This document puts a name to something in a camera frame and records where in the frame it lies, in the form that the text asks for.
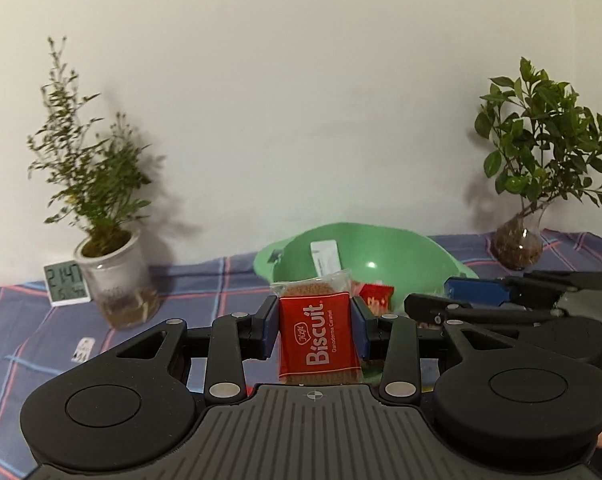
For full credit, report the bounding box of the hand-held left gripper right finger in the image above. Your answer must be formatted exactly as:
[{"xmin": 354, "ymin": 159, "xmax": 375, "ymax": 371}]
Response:
[{"xmin": 351, "ymin": 302, "xmax": 488, "ymax": 405}]

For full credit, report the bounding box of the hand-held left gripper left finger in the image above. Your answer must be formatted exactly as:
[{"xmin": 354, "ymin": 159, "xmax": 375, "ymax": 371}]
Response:
[{"xmin": 102, "ymin": 296, "xmax": 280, "ymax": 405}]

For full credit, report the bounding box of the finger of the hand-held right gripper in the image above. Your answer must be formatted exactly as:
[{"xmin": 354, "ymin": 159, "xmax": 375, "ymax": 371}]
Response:
[
  {"xmin": 404, "ymin": 293, "xmax": 558, "ymax": 329},
  {"xmin": 443, "ymin": 275, "xmax": 558, "ymax": 307}
]

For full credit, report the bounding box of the red biscuit packet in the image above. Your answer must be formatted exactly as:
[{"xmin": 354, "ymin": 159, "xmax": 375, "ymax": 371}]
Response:
[{"xmin": 270, "ymin": 268, "xmax": 365, "ymax": 386}]

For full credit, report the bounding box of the green plastic bowl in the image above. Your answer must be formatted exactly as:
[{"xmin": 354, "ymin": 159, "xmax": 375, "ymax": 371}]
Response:
[{"xmin": 253, "ymin": 222, "xmax": 480, "ymax": 322}]

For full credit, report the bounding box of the red yellow snack packet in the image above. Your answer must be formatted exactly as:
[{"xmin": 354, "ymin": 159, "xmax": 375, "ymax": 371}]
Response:
[{"xmin": 358, "ymin": 282, "xmax": 396, "ymax": 319}]

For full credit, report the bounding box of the white snack packet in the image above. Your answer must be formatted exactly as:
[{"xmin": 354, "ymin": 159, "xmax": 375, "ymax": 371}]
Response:
[{"xmin": 310, "ymin": 240, "xmax": 342, "ymax": 279}]

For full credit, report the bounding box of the leafy plant in glass vase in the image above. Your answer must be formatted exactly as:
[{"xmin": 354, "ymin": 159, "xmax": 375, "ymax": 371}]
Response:
[{"xmin": 474, "ymin": 57, "xmax": 602, "ymax": 271}]

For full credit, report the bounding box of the white digital clock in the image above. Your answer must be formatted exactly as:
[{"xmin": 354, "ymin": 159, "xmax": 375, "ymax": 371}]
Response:
[{"xmin": 44, "ymin": 261, "xmax": 91, "ymax": 308}]

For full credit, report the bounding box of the feathery plant in clear pot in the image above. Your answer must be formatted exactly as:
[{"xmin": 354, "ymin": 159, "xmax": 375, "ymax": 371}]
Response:
[{"xmin": 26, "ymin": 35, "xmax": 161, "ymax": 331}]

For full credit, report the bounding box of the blue plaid tablecloth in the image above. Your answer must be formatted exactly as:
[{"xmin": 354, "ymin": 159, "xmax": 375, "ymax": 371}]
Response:
[{"xmin": 0, "ymin": 230, "xmax": 602, "ymax": 480}]

